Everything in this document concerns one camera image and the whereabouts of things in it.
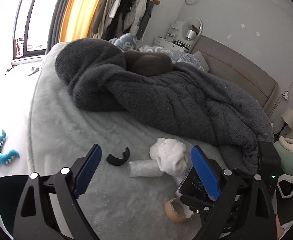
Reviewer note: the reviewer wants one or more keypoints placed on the beige coat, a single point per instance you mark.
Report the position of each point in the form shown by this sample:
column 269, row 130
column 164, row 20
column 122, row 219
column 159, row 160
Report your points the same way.
column 107, row 12

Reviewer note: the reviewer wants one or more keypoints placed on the dark grey fleece blanket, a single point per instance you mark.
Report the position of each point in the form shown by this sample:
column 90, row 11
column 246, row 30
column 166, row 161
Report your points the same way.
column 161, row 100

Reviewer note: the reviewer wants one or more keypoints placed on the round mirror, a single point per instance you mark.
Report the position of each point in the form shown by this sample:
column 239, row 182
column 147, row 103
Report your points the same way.
column 195, row 25

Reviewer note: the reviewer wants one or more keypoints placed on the black curved plastic piece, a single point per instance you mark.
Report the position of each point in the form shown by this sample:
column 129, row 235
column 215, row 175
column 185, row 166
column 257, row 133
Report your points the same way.
column 116, row 160

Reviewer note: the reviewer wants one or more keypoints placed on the person's right forearm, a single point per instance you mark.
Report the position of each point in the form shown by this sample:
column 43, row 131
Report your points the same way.
column 279, row 227

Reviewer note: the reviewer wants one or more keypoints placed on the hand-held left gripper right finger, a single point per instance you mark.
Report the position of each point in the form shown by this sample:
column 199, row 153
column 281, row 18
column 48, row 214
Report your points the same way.
column 206, row 172

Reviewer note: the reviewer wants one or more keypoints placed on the brown plush cushion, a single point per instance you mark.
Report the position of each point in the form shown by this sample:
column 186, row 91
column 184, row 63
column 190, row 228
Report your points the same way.
column 149, row 62

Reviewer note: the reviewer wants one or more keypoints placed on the dark framed glass door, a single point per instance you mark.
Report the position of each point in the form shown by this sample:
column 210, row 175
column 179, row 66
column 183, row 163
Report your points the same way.
column 29, row 17

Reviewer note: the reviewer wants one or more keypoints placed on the grey slipper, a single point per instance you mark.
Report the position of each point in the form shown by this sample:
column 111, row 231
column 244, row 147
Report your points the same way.
column 32, row 70

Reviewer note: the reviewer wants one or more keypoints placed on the blue white patterned quilt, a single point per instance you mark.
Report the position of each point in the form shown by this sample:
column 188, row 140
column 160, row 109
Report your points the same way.
column 184, row 56

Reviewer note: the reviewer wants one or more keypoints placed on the rolled beige paper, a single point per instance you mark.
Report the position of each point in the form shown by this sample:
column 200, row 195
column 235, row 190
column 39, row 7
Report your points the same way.
column 289, row 117

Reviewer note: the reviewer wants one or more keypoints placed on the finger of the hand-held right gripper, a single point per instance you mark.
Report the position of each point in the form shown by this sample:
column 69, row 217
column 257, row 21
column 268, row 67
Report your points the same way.
column 196, row 206

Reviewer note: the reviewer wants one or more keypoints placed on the green white chair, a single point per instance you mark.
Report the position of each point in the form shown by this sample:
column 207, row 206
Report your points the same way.
column 290, row 165

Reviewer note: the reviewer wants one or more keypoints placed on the grey curtain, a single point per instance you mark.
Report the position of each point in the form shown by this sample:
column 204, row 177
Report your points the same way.
column 59, row 12

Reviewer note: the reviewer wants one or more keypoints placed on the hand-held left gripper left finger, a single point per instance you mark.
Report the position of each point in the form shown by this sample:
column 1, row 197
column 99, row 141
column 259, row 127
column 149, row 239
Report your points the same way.
column 89, row 170

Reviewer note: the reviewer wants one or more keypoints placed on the silver table lamp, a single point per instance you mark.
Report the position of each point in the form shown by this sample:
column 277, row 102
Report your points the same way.
column 191, row 33

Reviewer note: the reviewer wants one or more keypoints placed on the brown tape roll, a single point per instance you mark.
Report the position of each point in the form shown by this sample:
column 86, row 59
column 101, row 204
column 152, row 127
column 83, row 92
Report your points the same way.
column 172, row 212

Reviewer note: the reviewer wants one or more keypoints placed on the beige bed headboard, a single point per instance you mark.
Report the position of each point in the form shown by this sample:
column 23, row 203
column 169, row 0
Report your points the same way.
column 236, row 67

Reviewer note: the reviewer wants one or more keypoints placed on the white dresser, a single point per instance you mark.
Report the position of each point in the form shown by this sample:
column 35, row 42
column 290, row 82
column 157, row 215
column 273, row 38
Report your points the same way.
column 166, row 41

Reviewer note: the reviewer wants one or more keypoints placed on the beige pillow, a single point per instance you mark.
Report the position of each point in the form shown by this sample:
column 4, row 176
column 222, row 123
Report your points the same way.
column 202, row 62

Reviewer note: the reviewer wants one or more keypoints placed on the bubble wrap roll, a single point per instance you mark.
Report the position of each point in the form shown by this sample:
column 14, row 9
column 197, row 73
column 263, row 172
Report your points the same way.
column 144, row 168

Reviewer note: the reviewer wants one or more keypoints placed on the light grey bed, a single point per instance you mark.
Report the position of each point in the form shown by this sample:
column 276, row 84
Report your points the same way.
column 74, row 120

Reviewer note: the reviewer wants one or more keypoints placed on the white crumpled cloth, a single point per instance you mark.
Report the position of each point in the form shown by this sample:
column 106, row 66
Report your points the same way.
column 170, row 155

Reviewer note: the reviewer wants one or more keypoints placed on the grey pants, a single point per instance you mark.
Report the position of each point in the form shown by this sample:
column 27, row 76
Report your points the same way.
column 145, row 20

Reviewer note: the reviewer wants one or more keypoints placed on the black jacket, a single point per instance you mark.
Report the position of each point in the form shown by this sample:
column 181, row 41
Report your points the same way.
column 125, row 0

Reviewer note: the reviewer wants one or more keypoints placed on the yellow curtain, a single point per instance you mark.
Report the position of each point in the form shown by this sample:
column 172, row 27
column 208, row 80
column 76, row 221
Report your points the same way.
column 81, row 7

